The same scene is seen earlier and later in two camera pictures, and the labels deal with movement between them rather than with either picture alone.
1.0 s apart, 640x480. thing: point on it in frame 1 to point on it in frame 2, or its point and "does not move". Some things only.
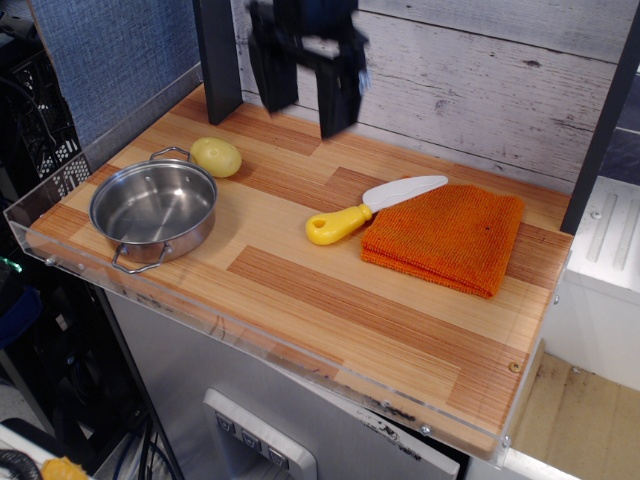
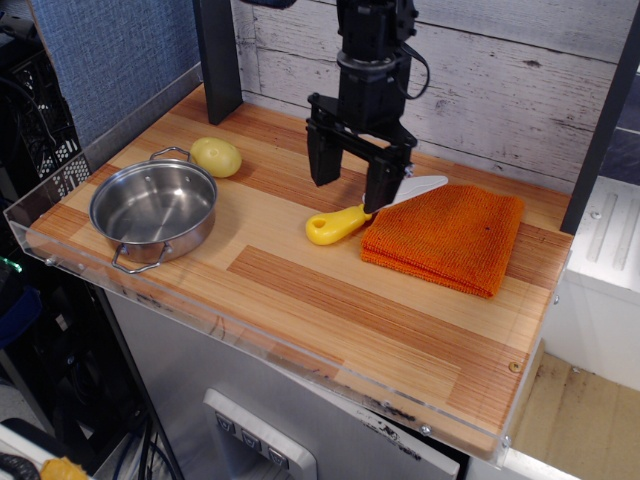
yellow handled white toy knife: x=324 y=229 does not move
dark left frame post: x=219 y=60 does not move
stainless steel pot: x=163 y=205 does not move
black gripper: x=273 y=45 to x=373 y=91
